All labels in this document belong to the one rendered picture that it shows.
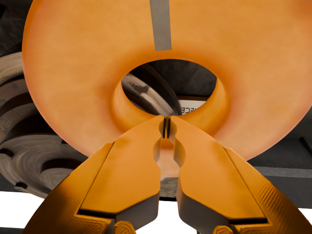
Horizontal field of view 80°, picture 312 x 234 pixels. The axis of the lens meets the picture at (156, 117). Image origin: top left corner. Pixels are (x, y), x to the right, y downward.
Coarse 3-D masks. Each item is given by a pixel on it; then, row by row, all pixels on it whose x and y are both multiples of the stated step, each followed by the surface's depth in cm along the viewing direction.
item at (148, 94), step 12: (0, 60) 30; (12, 60) 30; (0, 72) 31; (12, 72) 31; (132, 72) 31; (144, 72) 36; (0, 84) 33; (132, 84) 32; (144, 84) 32; (156, 84) 37; (144, 96) 34; (156, 96) 33; (168, 96) 40; (156, 108) 35; (168, 108) 35
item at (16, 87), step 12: (12, 84) 31; (24, 84) 31; (0, 96) 33; (12, 96) 32; (24, 96) 32; (132, 96) 33; (0, 108) 34; (12, 108) 32; (24, 108) 32; (36, 108) 31; (144, 108) 34; (0, 120) 34; (12, 120) 34; (0, 132) 36
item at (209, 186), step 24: (168, 120) 12; (192, 144) 10; (216, 144) 10; (192, 168) 8; (216, 168) 8; (192, 192) 7; (216, 192) 7; (240, 192) 7; (192, 216) 7; (216, 216) 6; (240, 216) 6; (264, 216) 6
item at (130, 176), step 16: (144, 128) 11; (160, 128) 12; (128, 144) 10; (144, 144) 10; (160, 144) 10; (112, 160) 8; (128, 160) 8; (144, 160) 9; (112, 176) 8; (128, 176) 8; (144, 176) 8; (160, 176) 8; (96, 192) 7; (112, 192) 7; (128, 192) 7; (144, 192) 7; (80, 208) 6; (96, 208) 6; (112, 208) 6; (128, 208) 6; (144, 208) 7; (144, 224) 7
